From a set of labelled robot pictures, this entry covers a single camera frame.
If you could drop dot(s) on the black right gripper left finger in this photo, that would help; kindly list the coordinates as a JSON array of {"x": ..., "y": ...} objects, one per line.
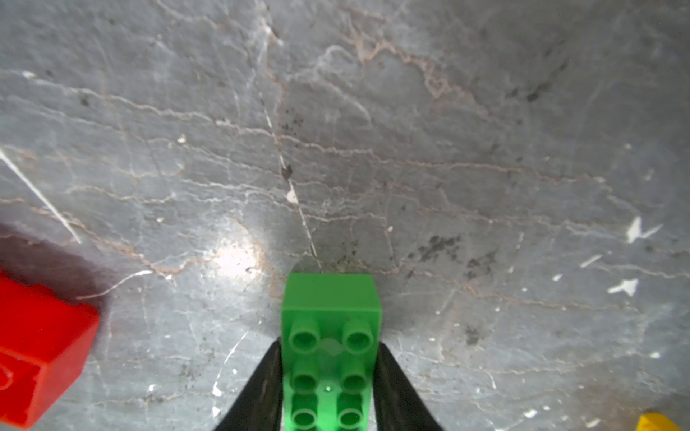
[{"x": 259, "y": 405}]

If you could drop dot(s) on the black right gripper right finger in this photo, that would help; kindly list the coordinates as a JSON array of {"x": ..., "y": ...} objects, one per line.
[{"x": 398, "y": 406}]

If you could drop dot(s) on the green lego brick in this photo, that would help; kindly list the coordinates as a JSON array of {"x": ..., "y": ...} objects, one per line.
[{"x": 330, "y": 327}]

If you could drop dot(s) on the red small lego brick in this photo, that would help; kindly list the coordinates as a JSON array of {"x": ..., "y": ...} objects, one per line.
[{"x": 44, "y": 345}]

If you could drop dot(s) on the yellow long lego brick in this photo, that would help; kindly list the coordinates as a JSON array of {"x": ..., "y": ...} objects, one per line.
[{"x": 656, "y": 422}]

